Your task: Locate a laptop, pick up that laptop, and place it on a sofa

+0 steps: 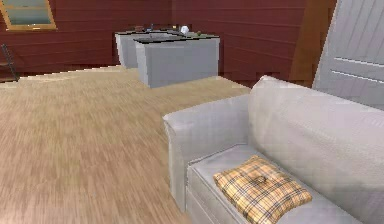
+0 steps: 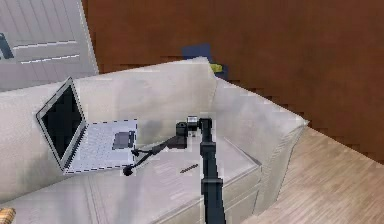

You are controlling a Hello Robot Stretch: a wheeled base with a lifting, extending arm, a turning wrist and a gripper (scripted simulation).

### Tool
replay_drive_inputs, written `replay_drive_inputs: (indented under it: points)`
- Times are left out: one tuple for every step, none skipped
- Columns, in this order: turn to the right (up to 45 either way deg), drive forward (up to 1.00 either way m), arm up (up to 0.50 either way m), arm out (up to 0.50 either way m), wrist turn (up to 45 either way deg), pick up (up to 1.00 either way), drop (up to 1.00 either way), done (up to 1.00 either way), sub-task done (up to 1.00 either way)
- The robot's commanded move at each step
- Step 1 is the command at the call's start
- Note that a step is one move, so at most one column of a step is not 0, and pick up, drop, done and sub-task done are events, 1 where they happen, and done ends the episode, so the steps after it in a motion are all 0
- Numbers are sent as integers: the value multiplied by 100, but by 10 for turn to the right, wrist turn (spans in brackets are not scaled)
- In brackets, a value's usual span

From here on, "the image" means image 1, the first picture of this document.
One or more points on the grey kitchen counter block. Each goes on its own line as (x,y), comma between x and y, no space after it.
(178,61)

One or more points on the light grey sofa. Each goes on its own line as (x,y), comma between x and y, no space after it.
(286,133)

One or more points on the yellow plaid cushion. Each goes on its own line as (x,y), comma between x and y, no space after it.
(261,190)

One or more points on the white round kettle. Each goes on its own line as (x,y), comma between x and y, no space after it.
(184,29)

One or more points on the grey kitchen counter with sink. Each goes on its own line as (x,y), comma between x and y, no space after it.
(128,48)

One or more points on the white panelled room door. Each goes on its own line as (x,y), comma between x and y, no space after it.
(358,50)

